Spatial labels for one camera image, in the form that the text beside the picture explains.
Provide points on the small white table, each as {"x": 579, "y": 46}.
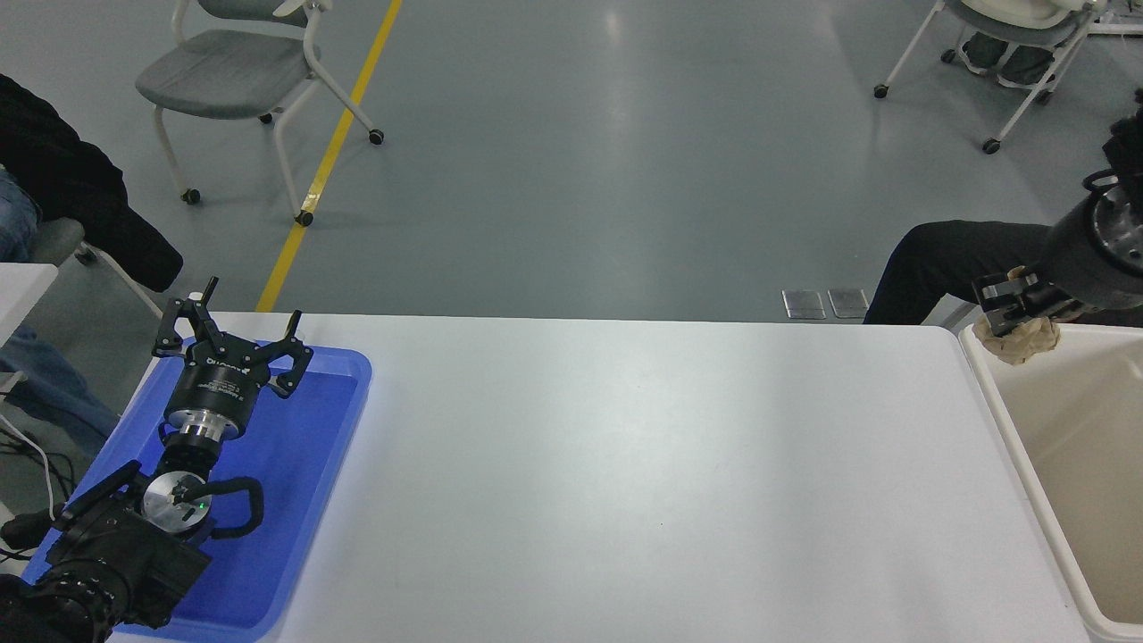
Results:
{"x": 22, "y": 295}

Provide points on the grey office chair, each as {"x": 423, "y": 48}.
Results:
{"x": 58, "y": 239}

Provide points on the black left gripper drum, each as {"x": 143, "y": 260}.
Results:
{"x": 217, "y": 384}

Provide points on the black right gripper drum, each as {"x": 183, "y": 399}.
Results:
{"x": 1080, "y": 263}

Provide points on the silver floor plate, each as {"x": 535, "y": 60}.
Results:
{"x": 848, "y": 303}
{"x": 804, "y": 304}

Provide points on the large pale bin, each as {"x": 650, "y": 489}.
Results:
{"x": 1072, "y": 446}

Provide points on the tan paper ball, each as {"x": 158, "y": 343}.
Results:
{"x": 1025, "y": 344}

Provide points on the grey chair with white frame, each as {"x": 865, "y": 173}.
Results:
{"x": 1018, "y": 22}
{"x": 223, "y": 76}

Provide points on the person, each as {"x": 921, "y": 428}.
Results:
{"x": 946, "y": 268}
{"x": 62, "y": 179}
{"x": 1022, "y": 62}

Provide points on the blue plastic tray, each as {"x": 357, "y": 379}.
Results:
{"x": 286, "y": 482}

